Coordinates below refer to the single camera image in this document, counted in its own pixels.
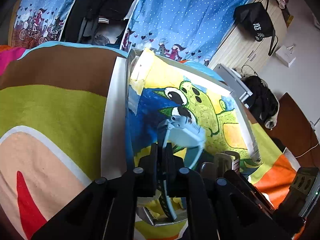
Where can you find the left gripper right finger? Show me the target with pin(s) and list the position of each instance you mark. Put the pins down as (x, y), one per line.
(175, 181)

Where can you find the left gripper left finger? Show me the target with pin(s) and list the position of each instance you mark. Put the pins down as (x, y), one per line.
(148, 178)

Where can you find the white tray with frog drawing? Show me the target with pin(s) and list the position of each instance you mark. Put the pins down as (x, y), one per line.
(155, 99)

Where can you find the wooden bed headboard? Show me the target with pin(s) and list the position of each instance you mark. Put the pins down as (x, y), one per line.
(296, 133)

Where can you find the pile of dark clothes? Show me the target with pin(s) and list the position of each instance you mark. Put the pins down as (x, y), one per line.
(262, 104)

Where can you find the white bedside cabinet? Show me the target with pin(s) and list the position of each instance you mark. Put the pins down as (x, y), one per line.
(233, 80)

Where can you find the beige wooden wardrobe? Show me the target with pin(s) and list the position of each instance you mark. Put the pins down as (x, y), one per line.
(239, 50)

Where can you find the blue dotted fabric wardrobe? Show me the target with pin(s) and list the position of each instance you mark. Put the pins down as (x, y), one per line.
(189, 30)

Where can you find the white paper gift bag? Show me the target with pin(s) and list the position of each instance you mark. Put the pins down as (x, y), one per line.
(286, 55)

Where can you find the black hanging tote bag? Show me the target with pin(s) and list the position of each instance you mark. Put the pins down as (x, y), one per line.
(254, 18)

